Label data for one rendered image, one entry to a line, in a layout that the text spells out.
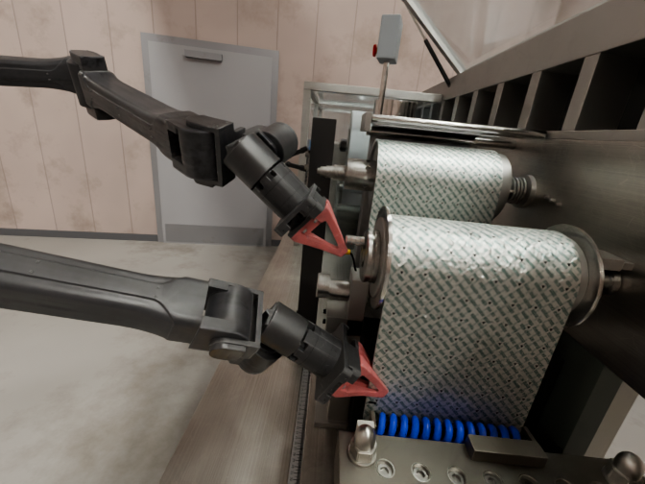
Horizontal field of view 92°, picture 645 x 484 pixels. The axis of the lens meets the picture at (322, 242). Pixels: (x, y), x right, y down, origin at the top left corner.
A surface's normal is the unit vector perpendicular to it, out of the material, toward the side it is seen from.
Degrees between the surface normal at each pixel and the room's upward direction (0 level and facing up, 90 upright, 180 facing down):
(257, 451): 0
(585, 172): 90
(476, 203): 92
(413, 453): 0
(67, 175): 90
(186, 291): 35
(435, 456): 0
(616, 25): 90
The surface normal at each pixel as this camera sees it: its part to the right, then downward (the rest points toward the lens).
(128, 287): 0.49, -0.61
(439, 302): -0.04, 0.33
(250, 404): 0.09, -0.94
